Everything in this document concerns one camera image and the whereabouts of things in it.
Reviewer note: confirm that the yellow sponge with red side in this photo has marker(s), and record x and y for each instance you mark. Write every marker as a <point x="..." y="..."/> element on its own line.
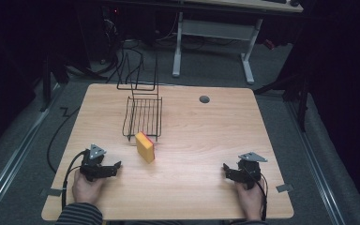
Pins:
<point x="145" y="147"/>

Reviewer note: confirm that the white-legged desk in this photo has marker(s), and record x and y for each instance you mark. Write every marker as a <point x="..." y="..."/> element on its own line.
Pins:
<point x="215" y="30"/>

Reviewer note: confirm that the person's right hand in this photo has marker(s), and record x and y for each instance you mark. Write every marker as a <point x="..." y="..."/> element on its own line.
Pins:
<point x="250" y="202"/>

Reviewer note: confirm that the person's left hand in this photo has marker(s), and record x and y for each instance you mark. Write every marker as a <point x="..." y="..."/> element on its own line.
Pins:
<point x="86" y="189"/>

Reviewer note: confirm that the metal floor rail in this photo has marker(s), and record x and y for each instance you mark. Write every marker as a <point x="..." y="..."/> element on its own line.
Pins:
<point x="315" y="162"/>
<point x="9" y="165"/>

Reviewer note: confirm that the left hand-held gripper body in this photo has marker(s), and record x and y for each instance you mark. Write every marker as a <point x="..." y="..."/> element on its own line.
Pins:
<point x="92" y="162"/>

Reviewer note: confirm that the dark computer tower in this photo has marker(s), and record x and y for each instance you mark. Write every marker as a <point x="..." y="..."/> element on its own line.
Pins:
<point x="97" y="31"/>

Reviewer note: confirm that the grey tape strip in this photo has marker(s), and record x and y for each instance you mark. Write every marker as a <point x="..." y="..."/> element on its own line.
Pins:
<point x="285" y="187"/>
<point x="52" y="192"/>

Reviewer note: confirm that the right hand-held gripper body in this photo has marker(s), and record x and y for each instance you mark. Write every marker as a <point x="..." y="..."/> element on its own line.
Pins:
<point x="248" y="170"/>

